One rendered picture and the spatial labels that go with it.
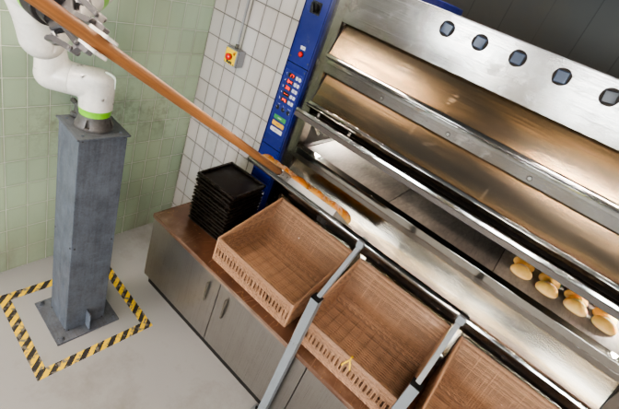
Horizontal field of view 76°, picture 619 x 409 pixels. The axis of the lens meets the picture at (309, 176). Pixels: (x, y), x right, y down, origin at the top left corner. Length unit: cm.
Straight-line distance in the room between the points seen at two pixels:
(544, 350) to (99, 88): 216
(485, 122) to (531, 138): 18
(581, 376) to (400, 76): 149
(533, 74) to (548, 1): 347
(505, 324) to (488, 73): 111
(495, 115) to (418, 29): 50
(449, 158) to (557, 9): 350
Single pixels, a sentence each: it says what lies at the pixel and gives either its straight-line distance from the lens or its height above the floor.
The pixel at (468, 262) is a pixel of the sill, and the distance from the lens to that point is 201.
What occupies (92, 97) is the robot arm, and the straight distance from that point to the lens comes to 182.
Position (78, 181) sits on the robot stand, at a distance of 195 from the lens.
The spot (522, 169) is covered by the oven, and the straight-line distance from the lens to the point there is 183.
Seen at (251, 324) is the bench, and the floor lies 48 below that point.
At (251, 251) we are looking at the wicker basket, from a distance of 234.
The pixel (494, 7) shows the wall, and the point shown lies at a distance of 535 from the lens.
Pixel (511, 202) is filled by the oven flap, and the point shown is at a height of 153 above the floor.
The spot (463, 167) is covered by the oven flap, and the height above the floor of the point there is 156.
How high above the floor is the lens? 210
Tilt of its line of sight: 27 degrees down
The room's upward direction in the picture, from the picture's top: 22 degrees clockwise
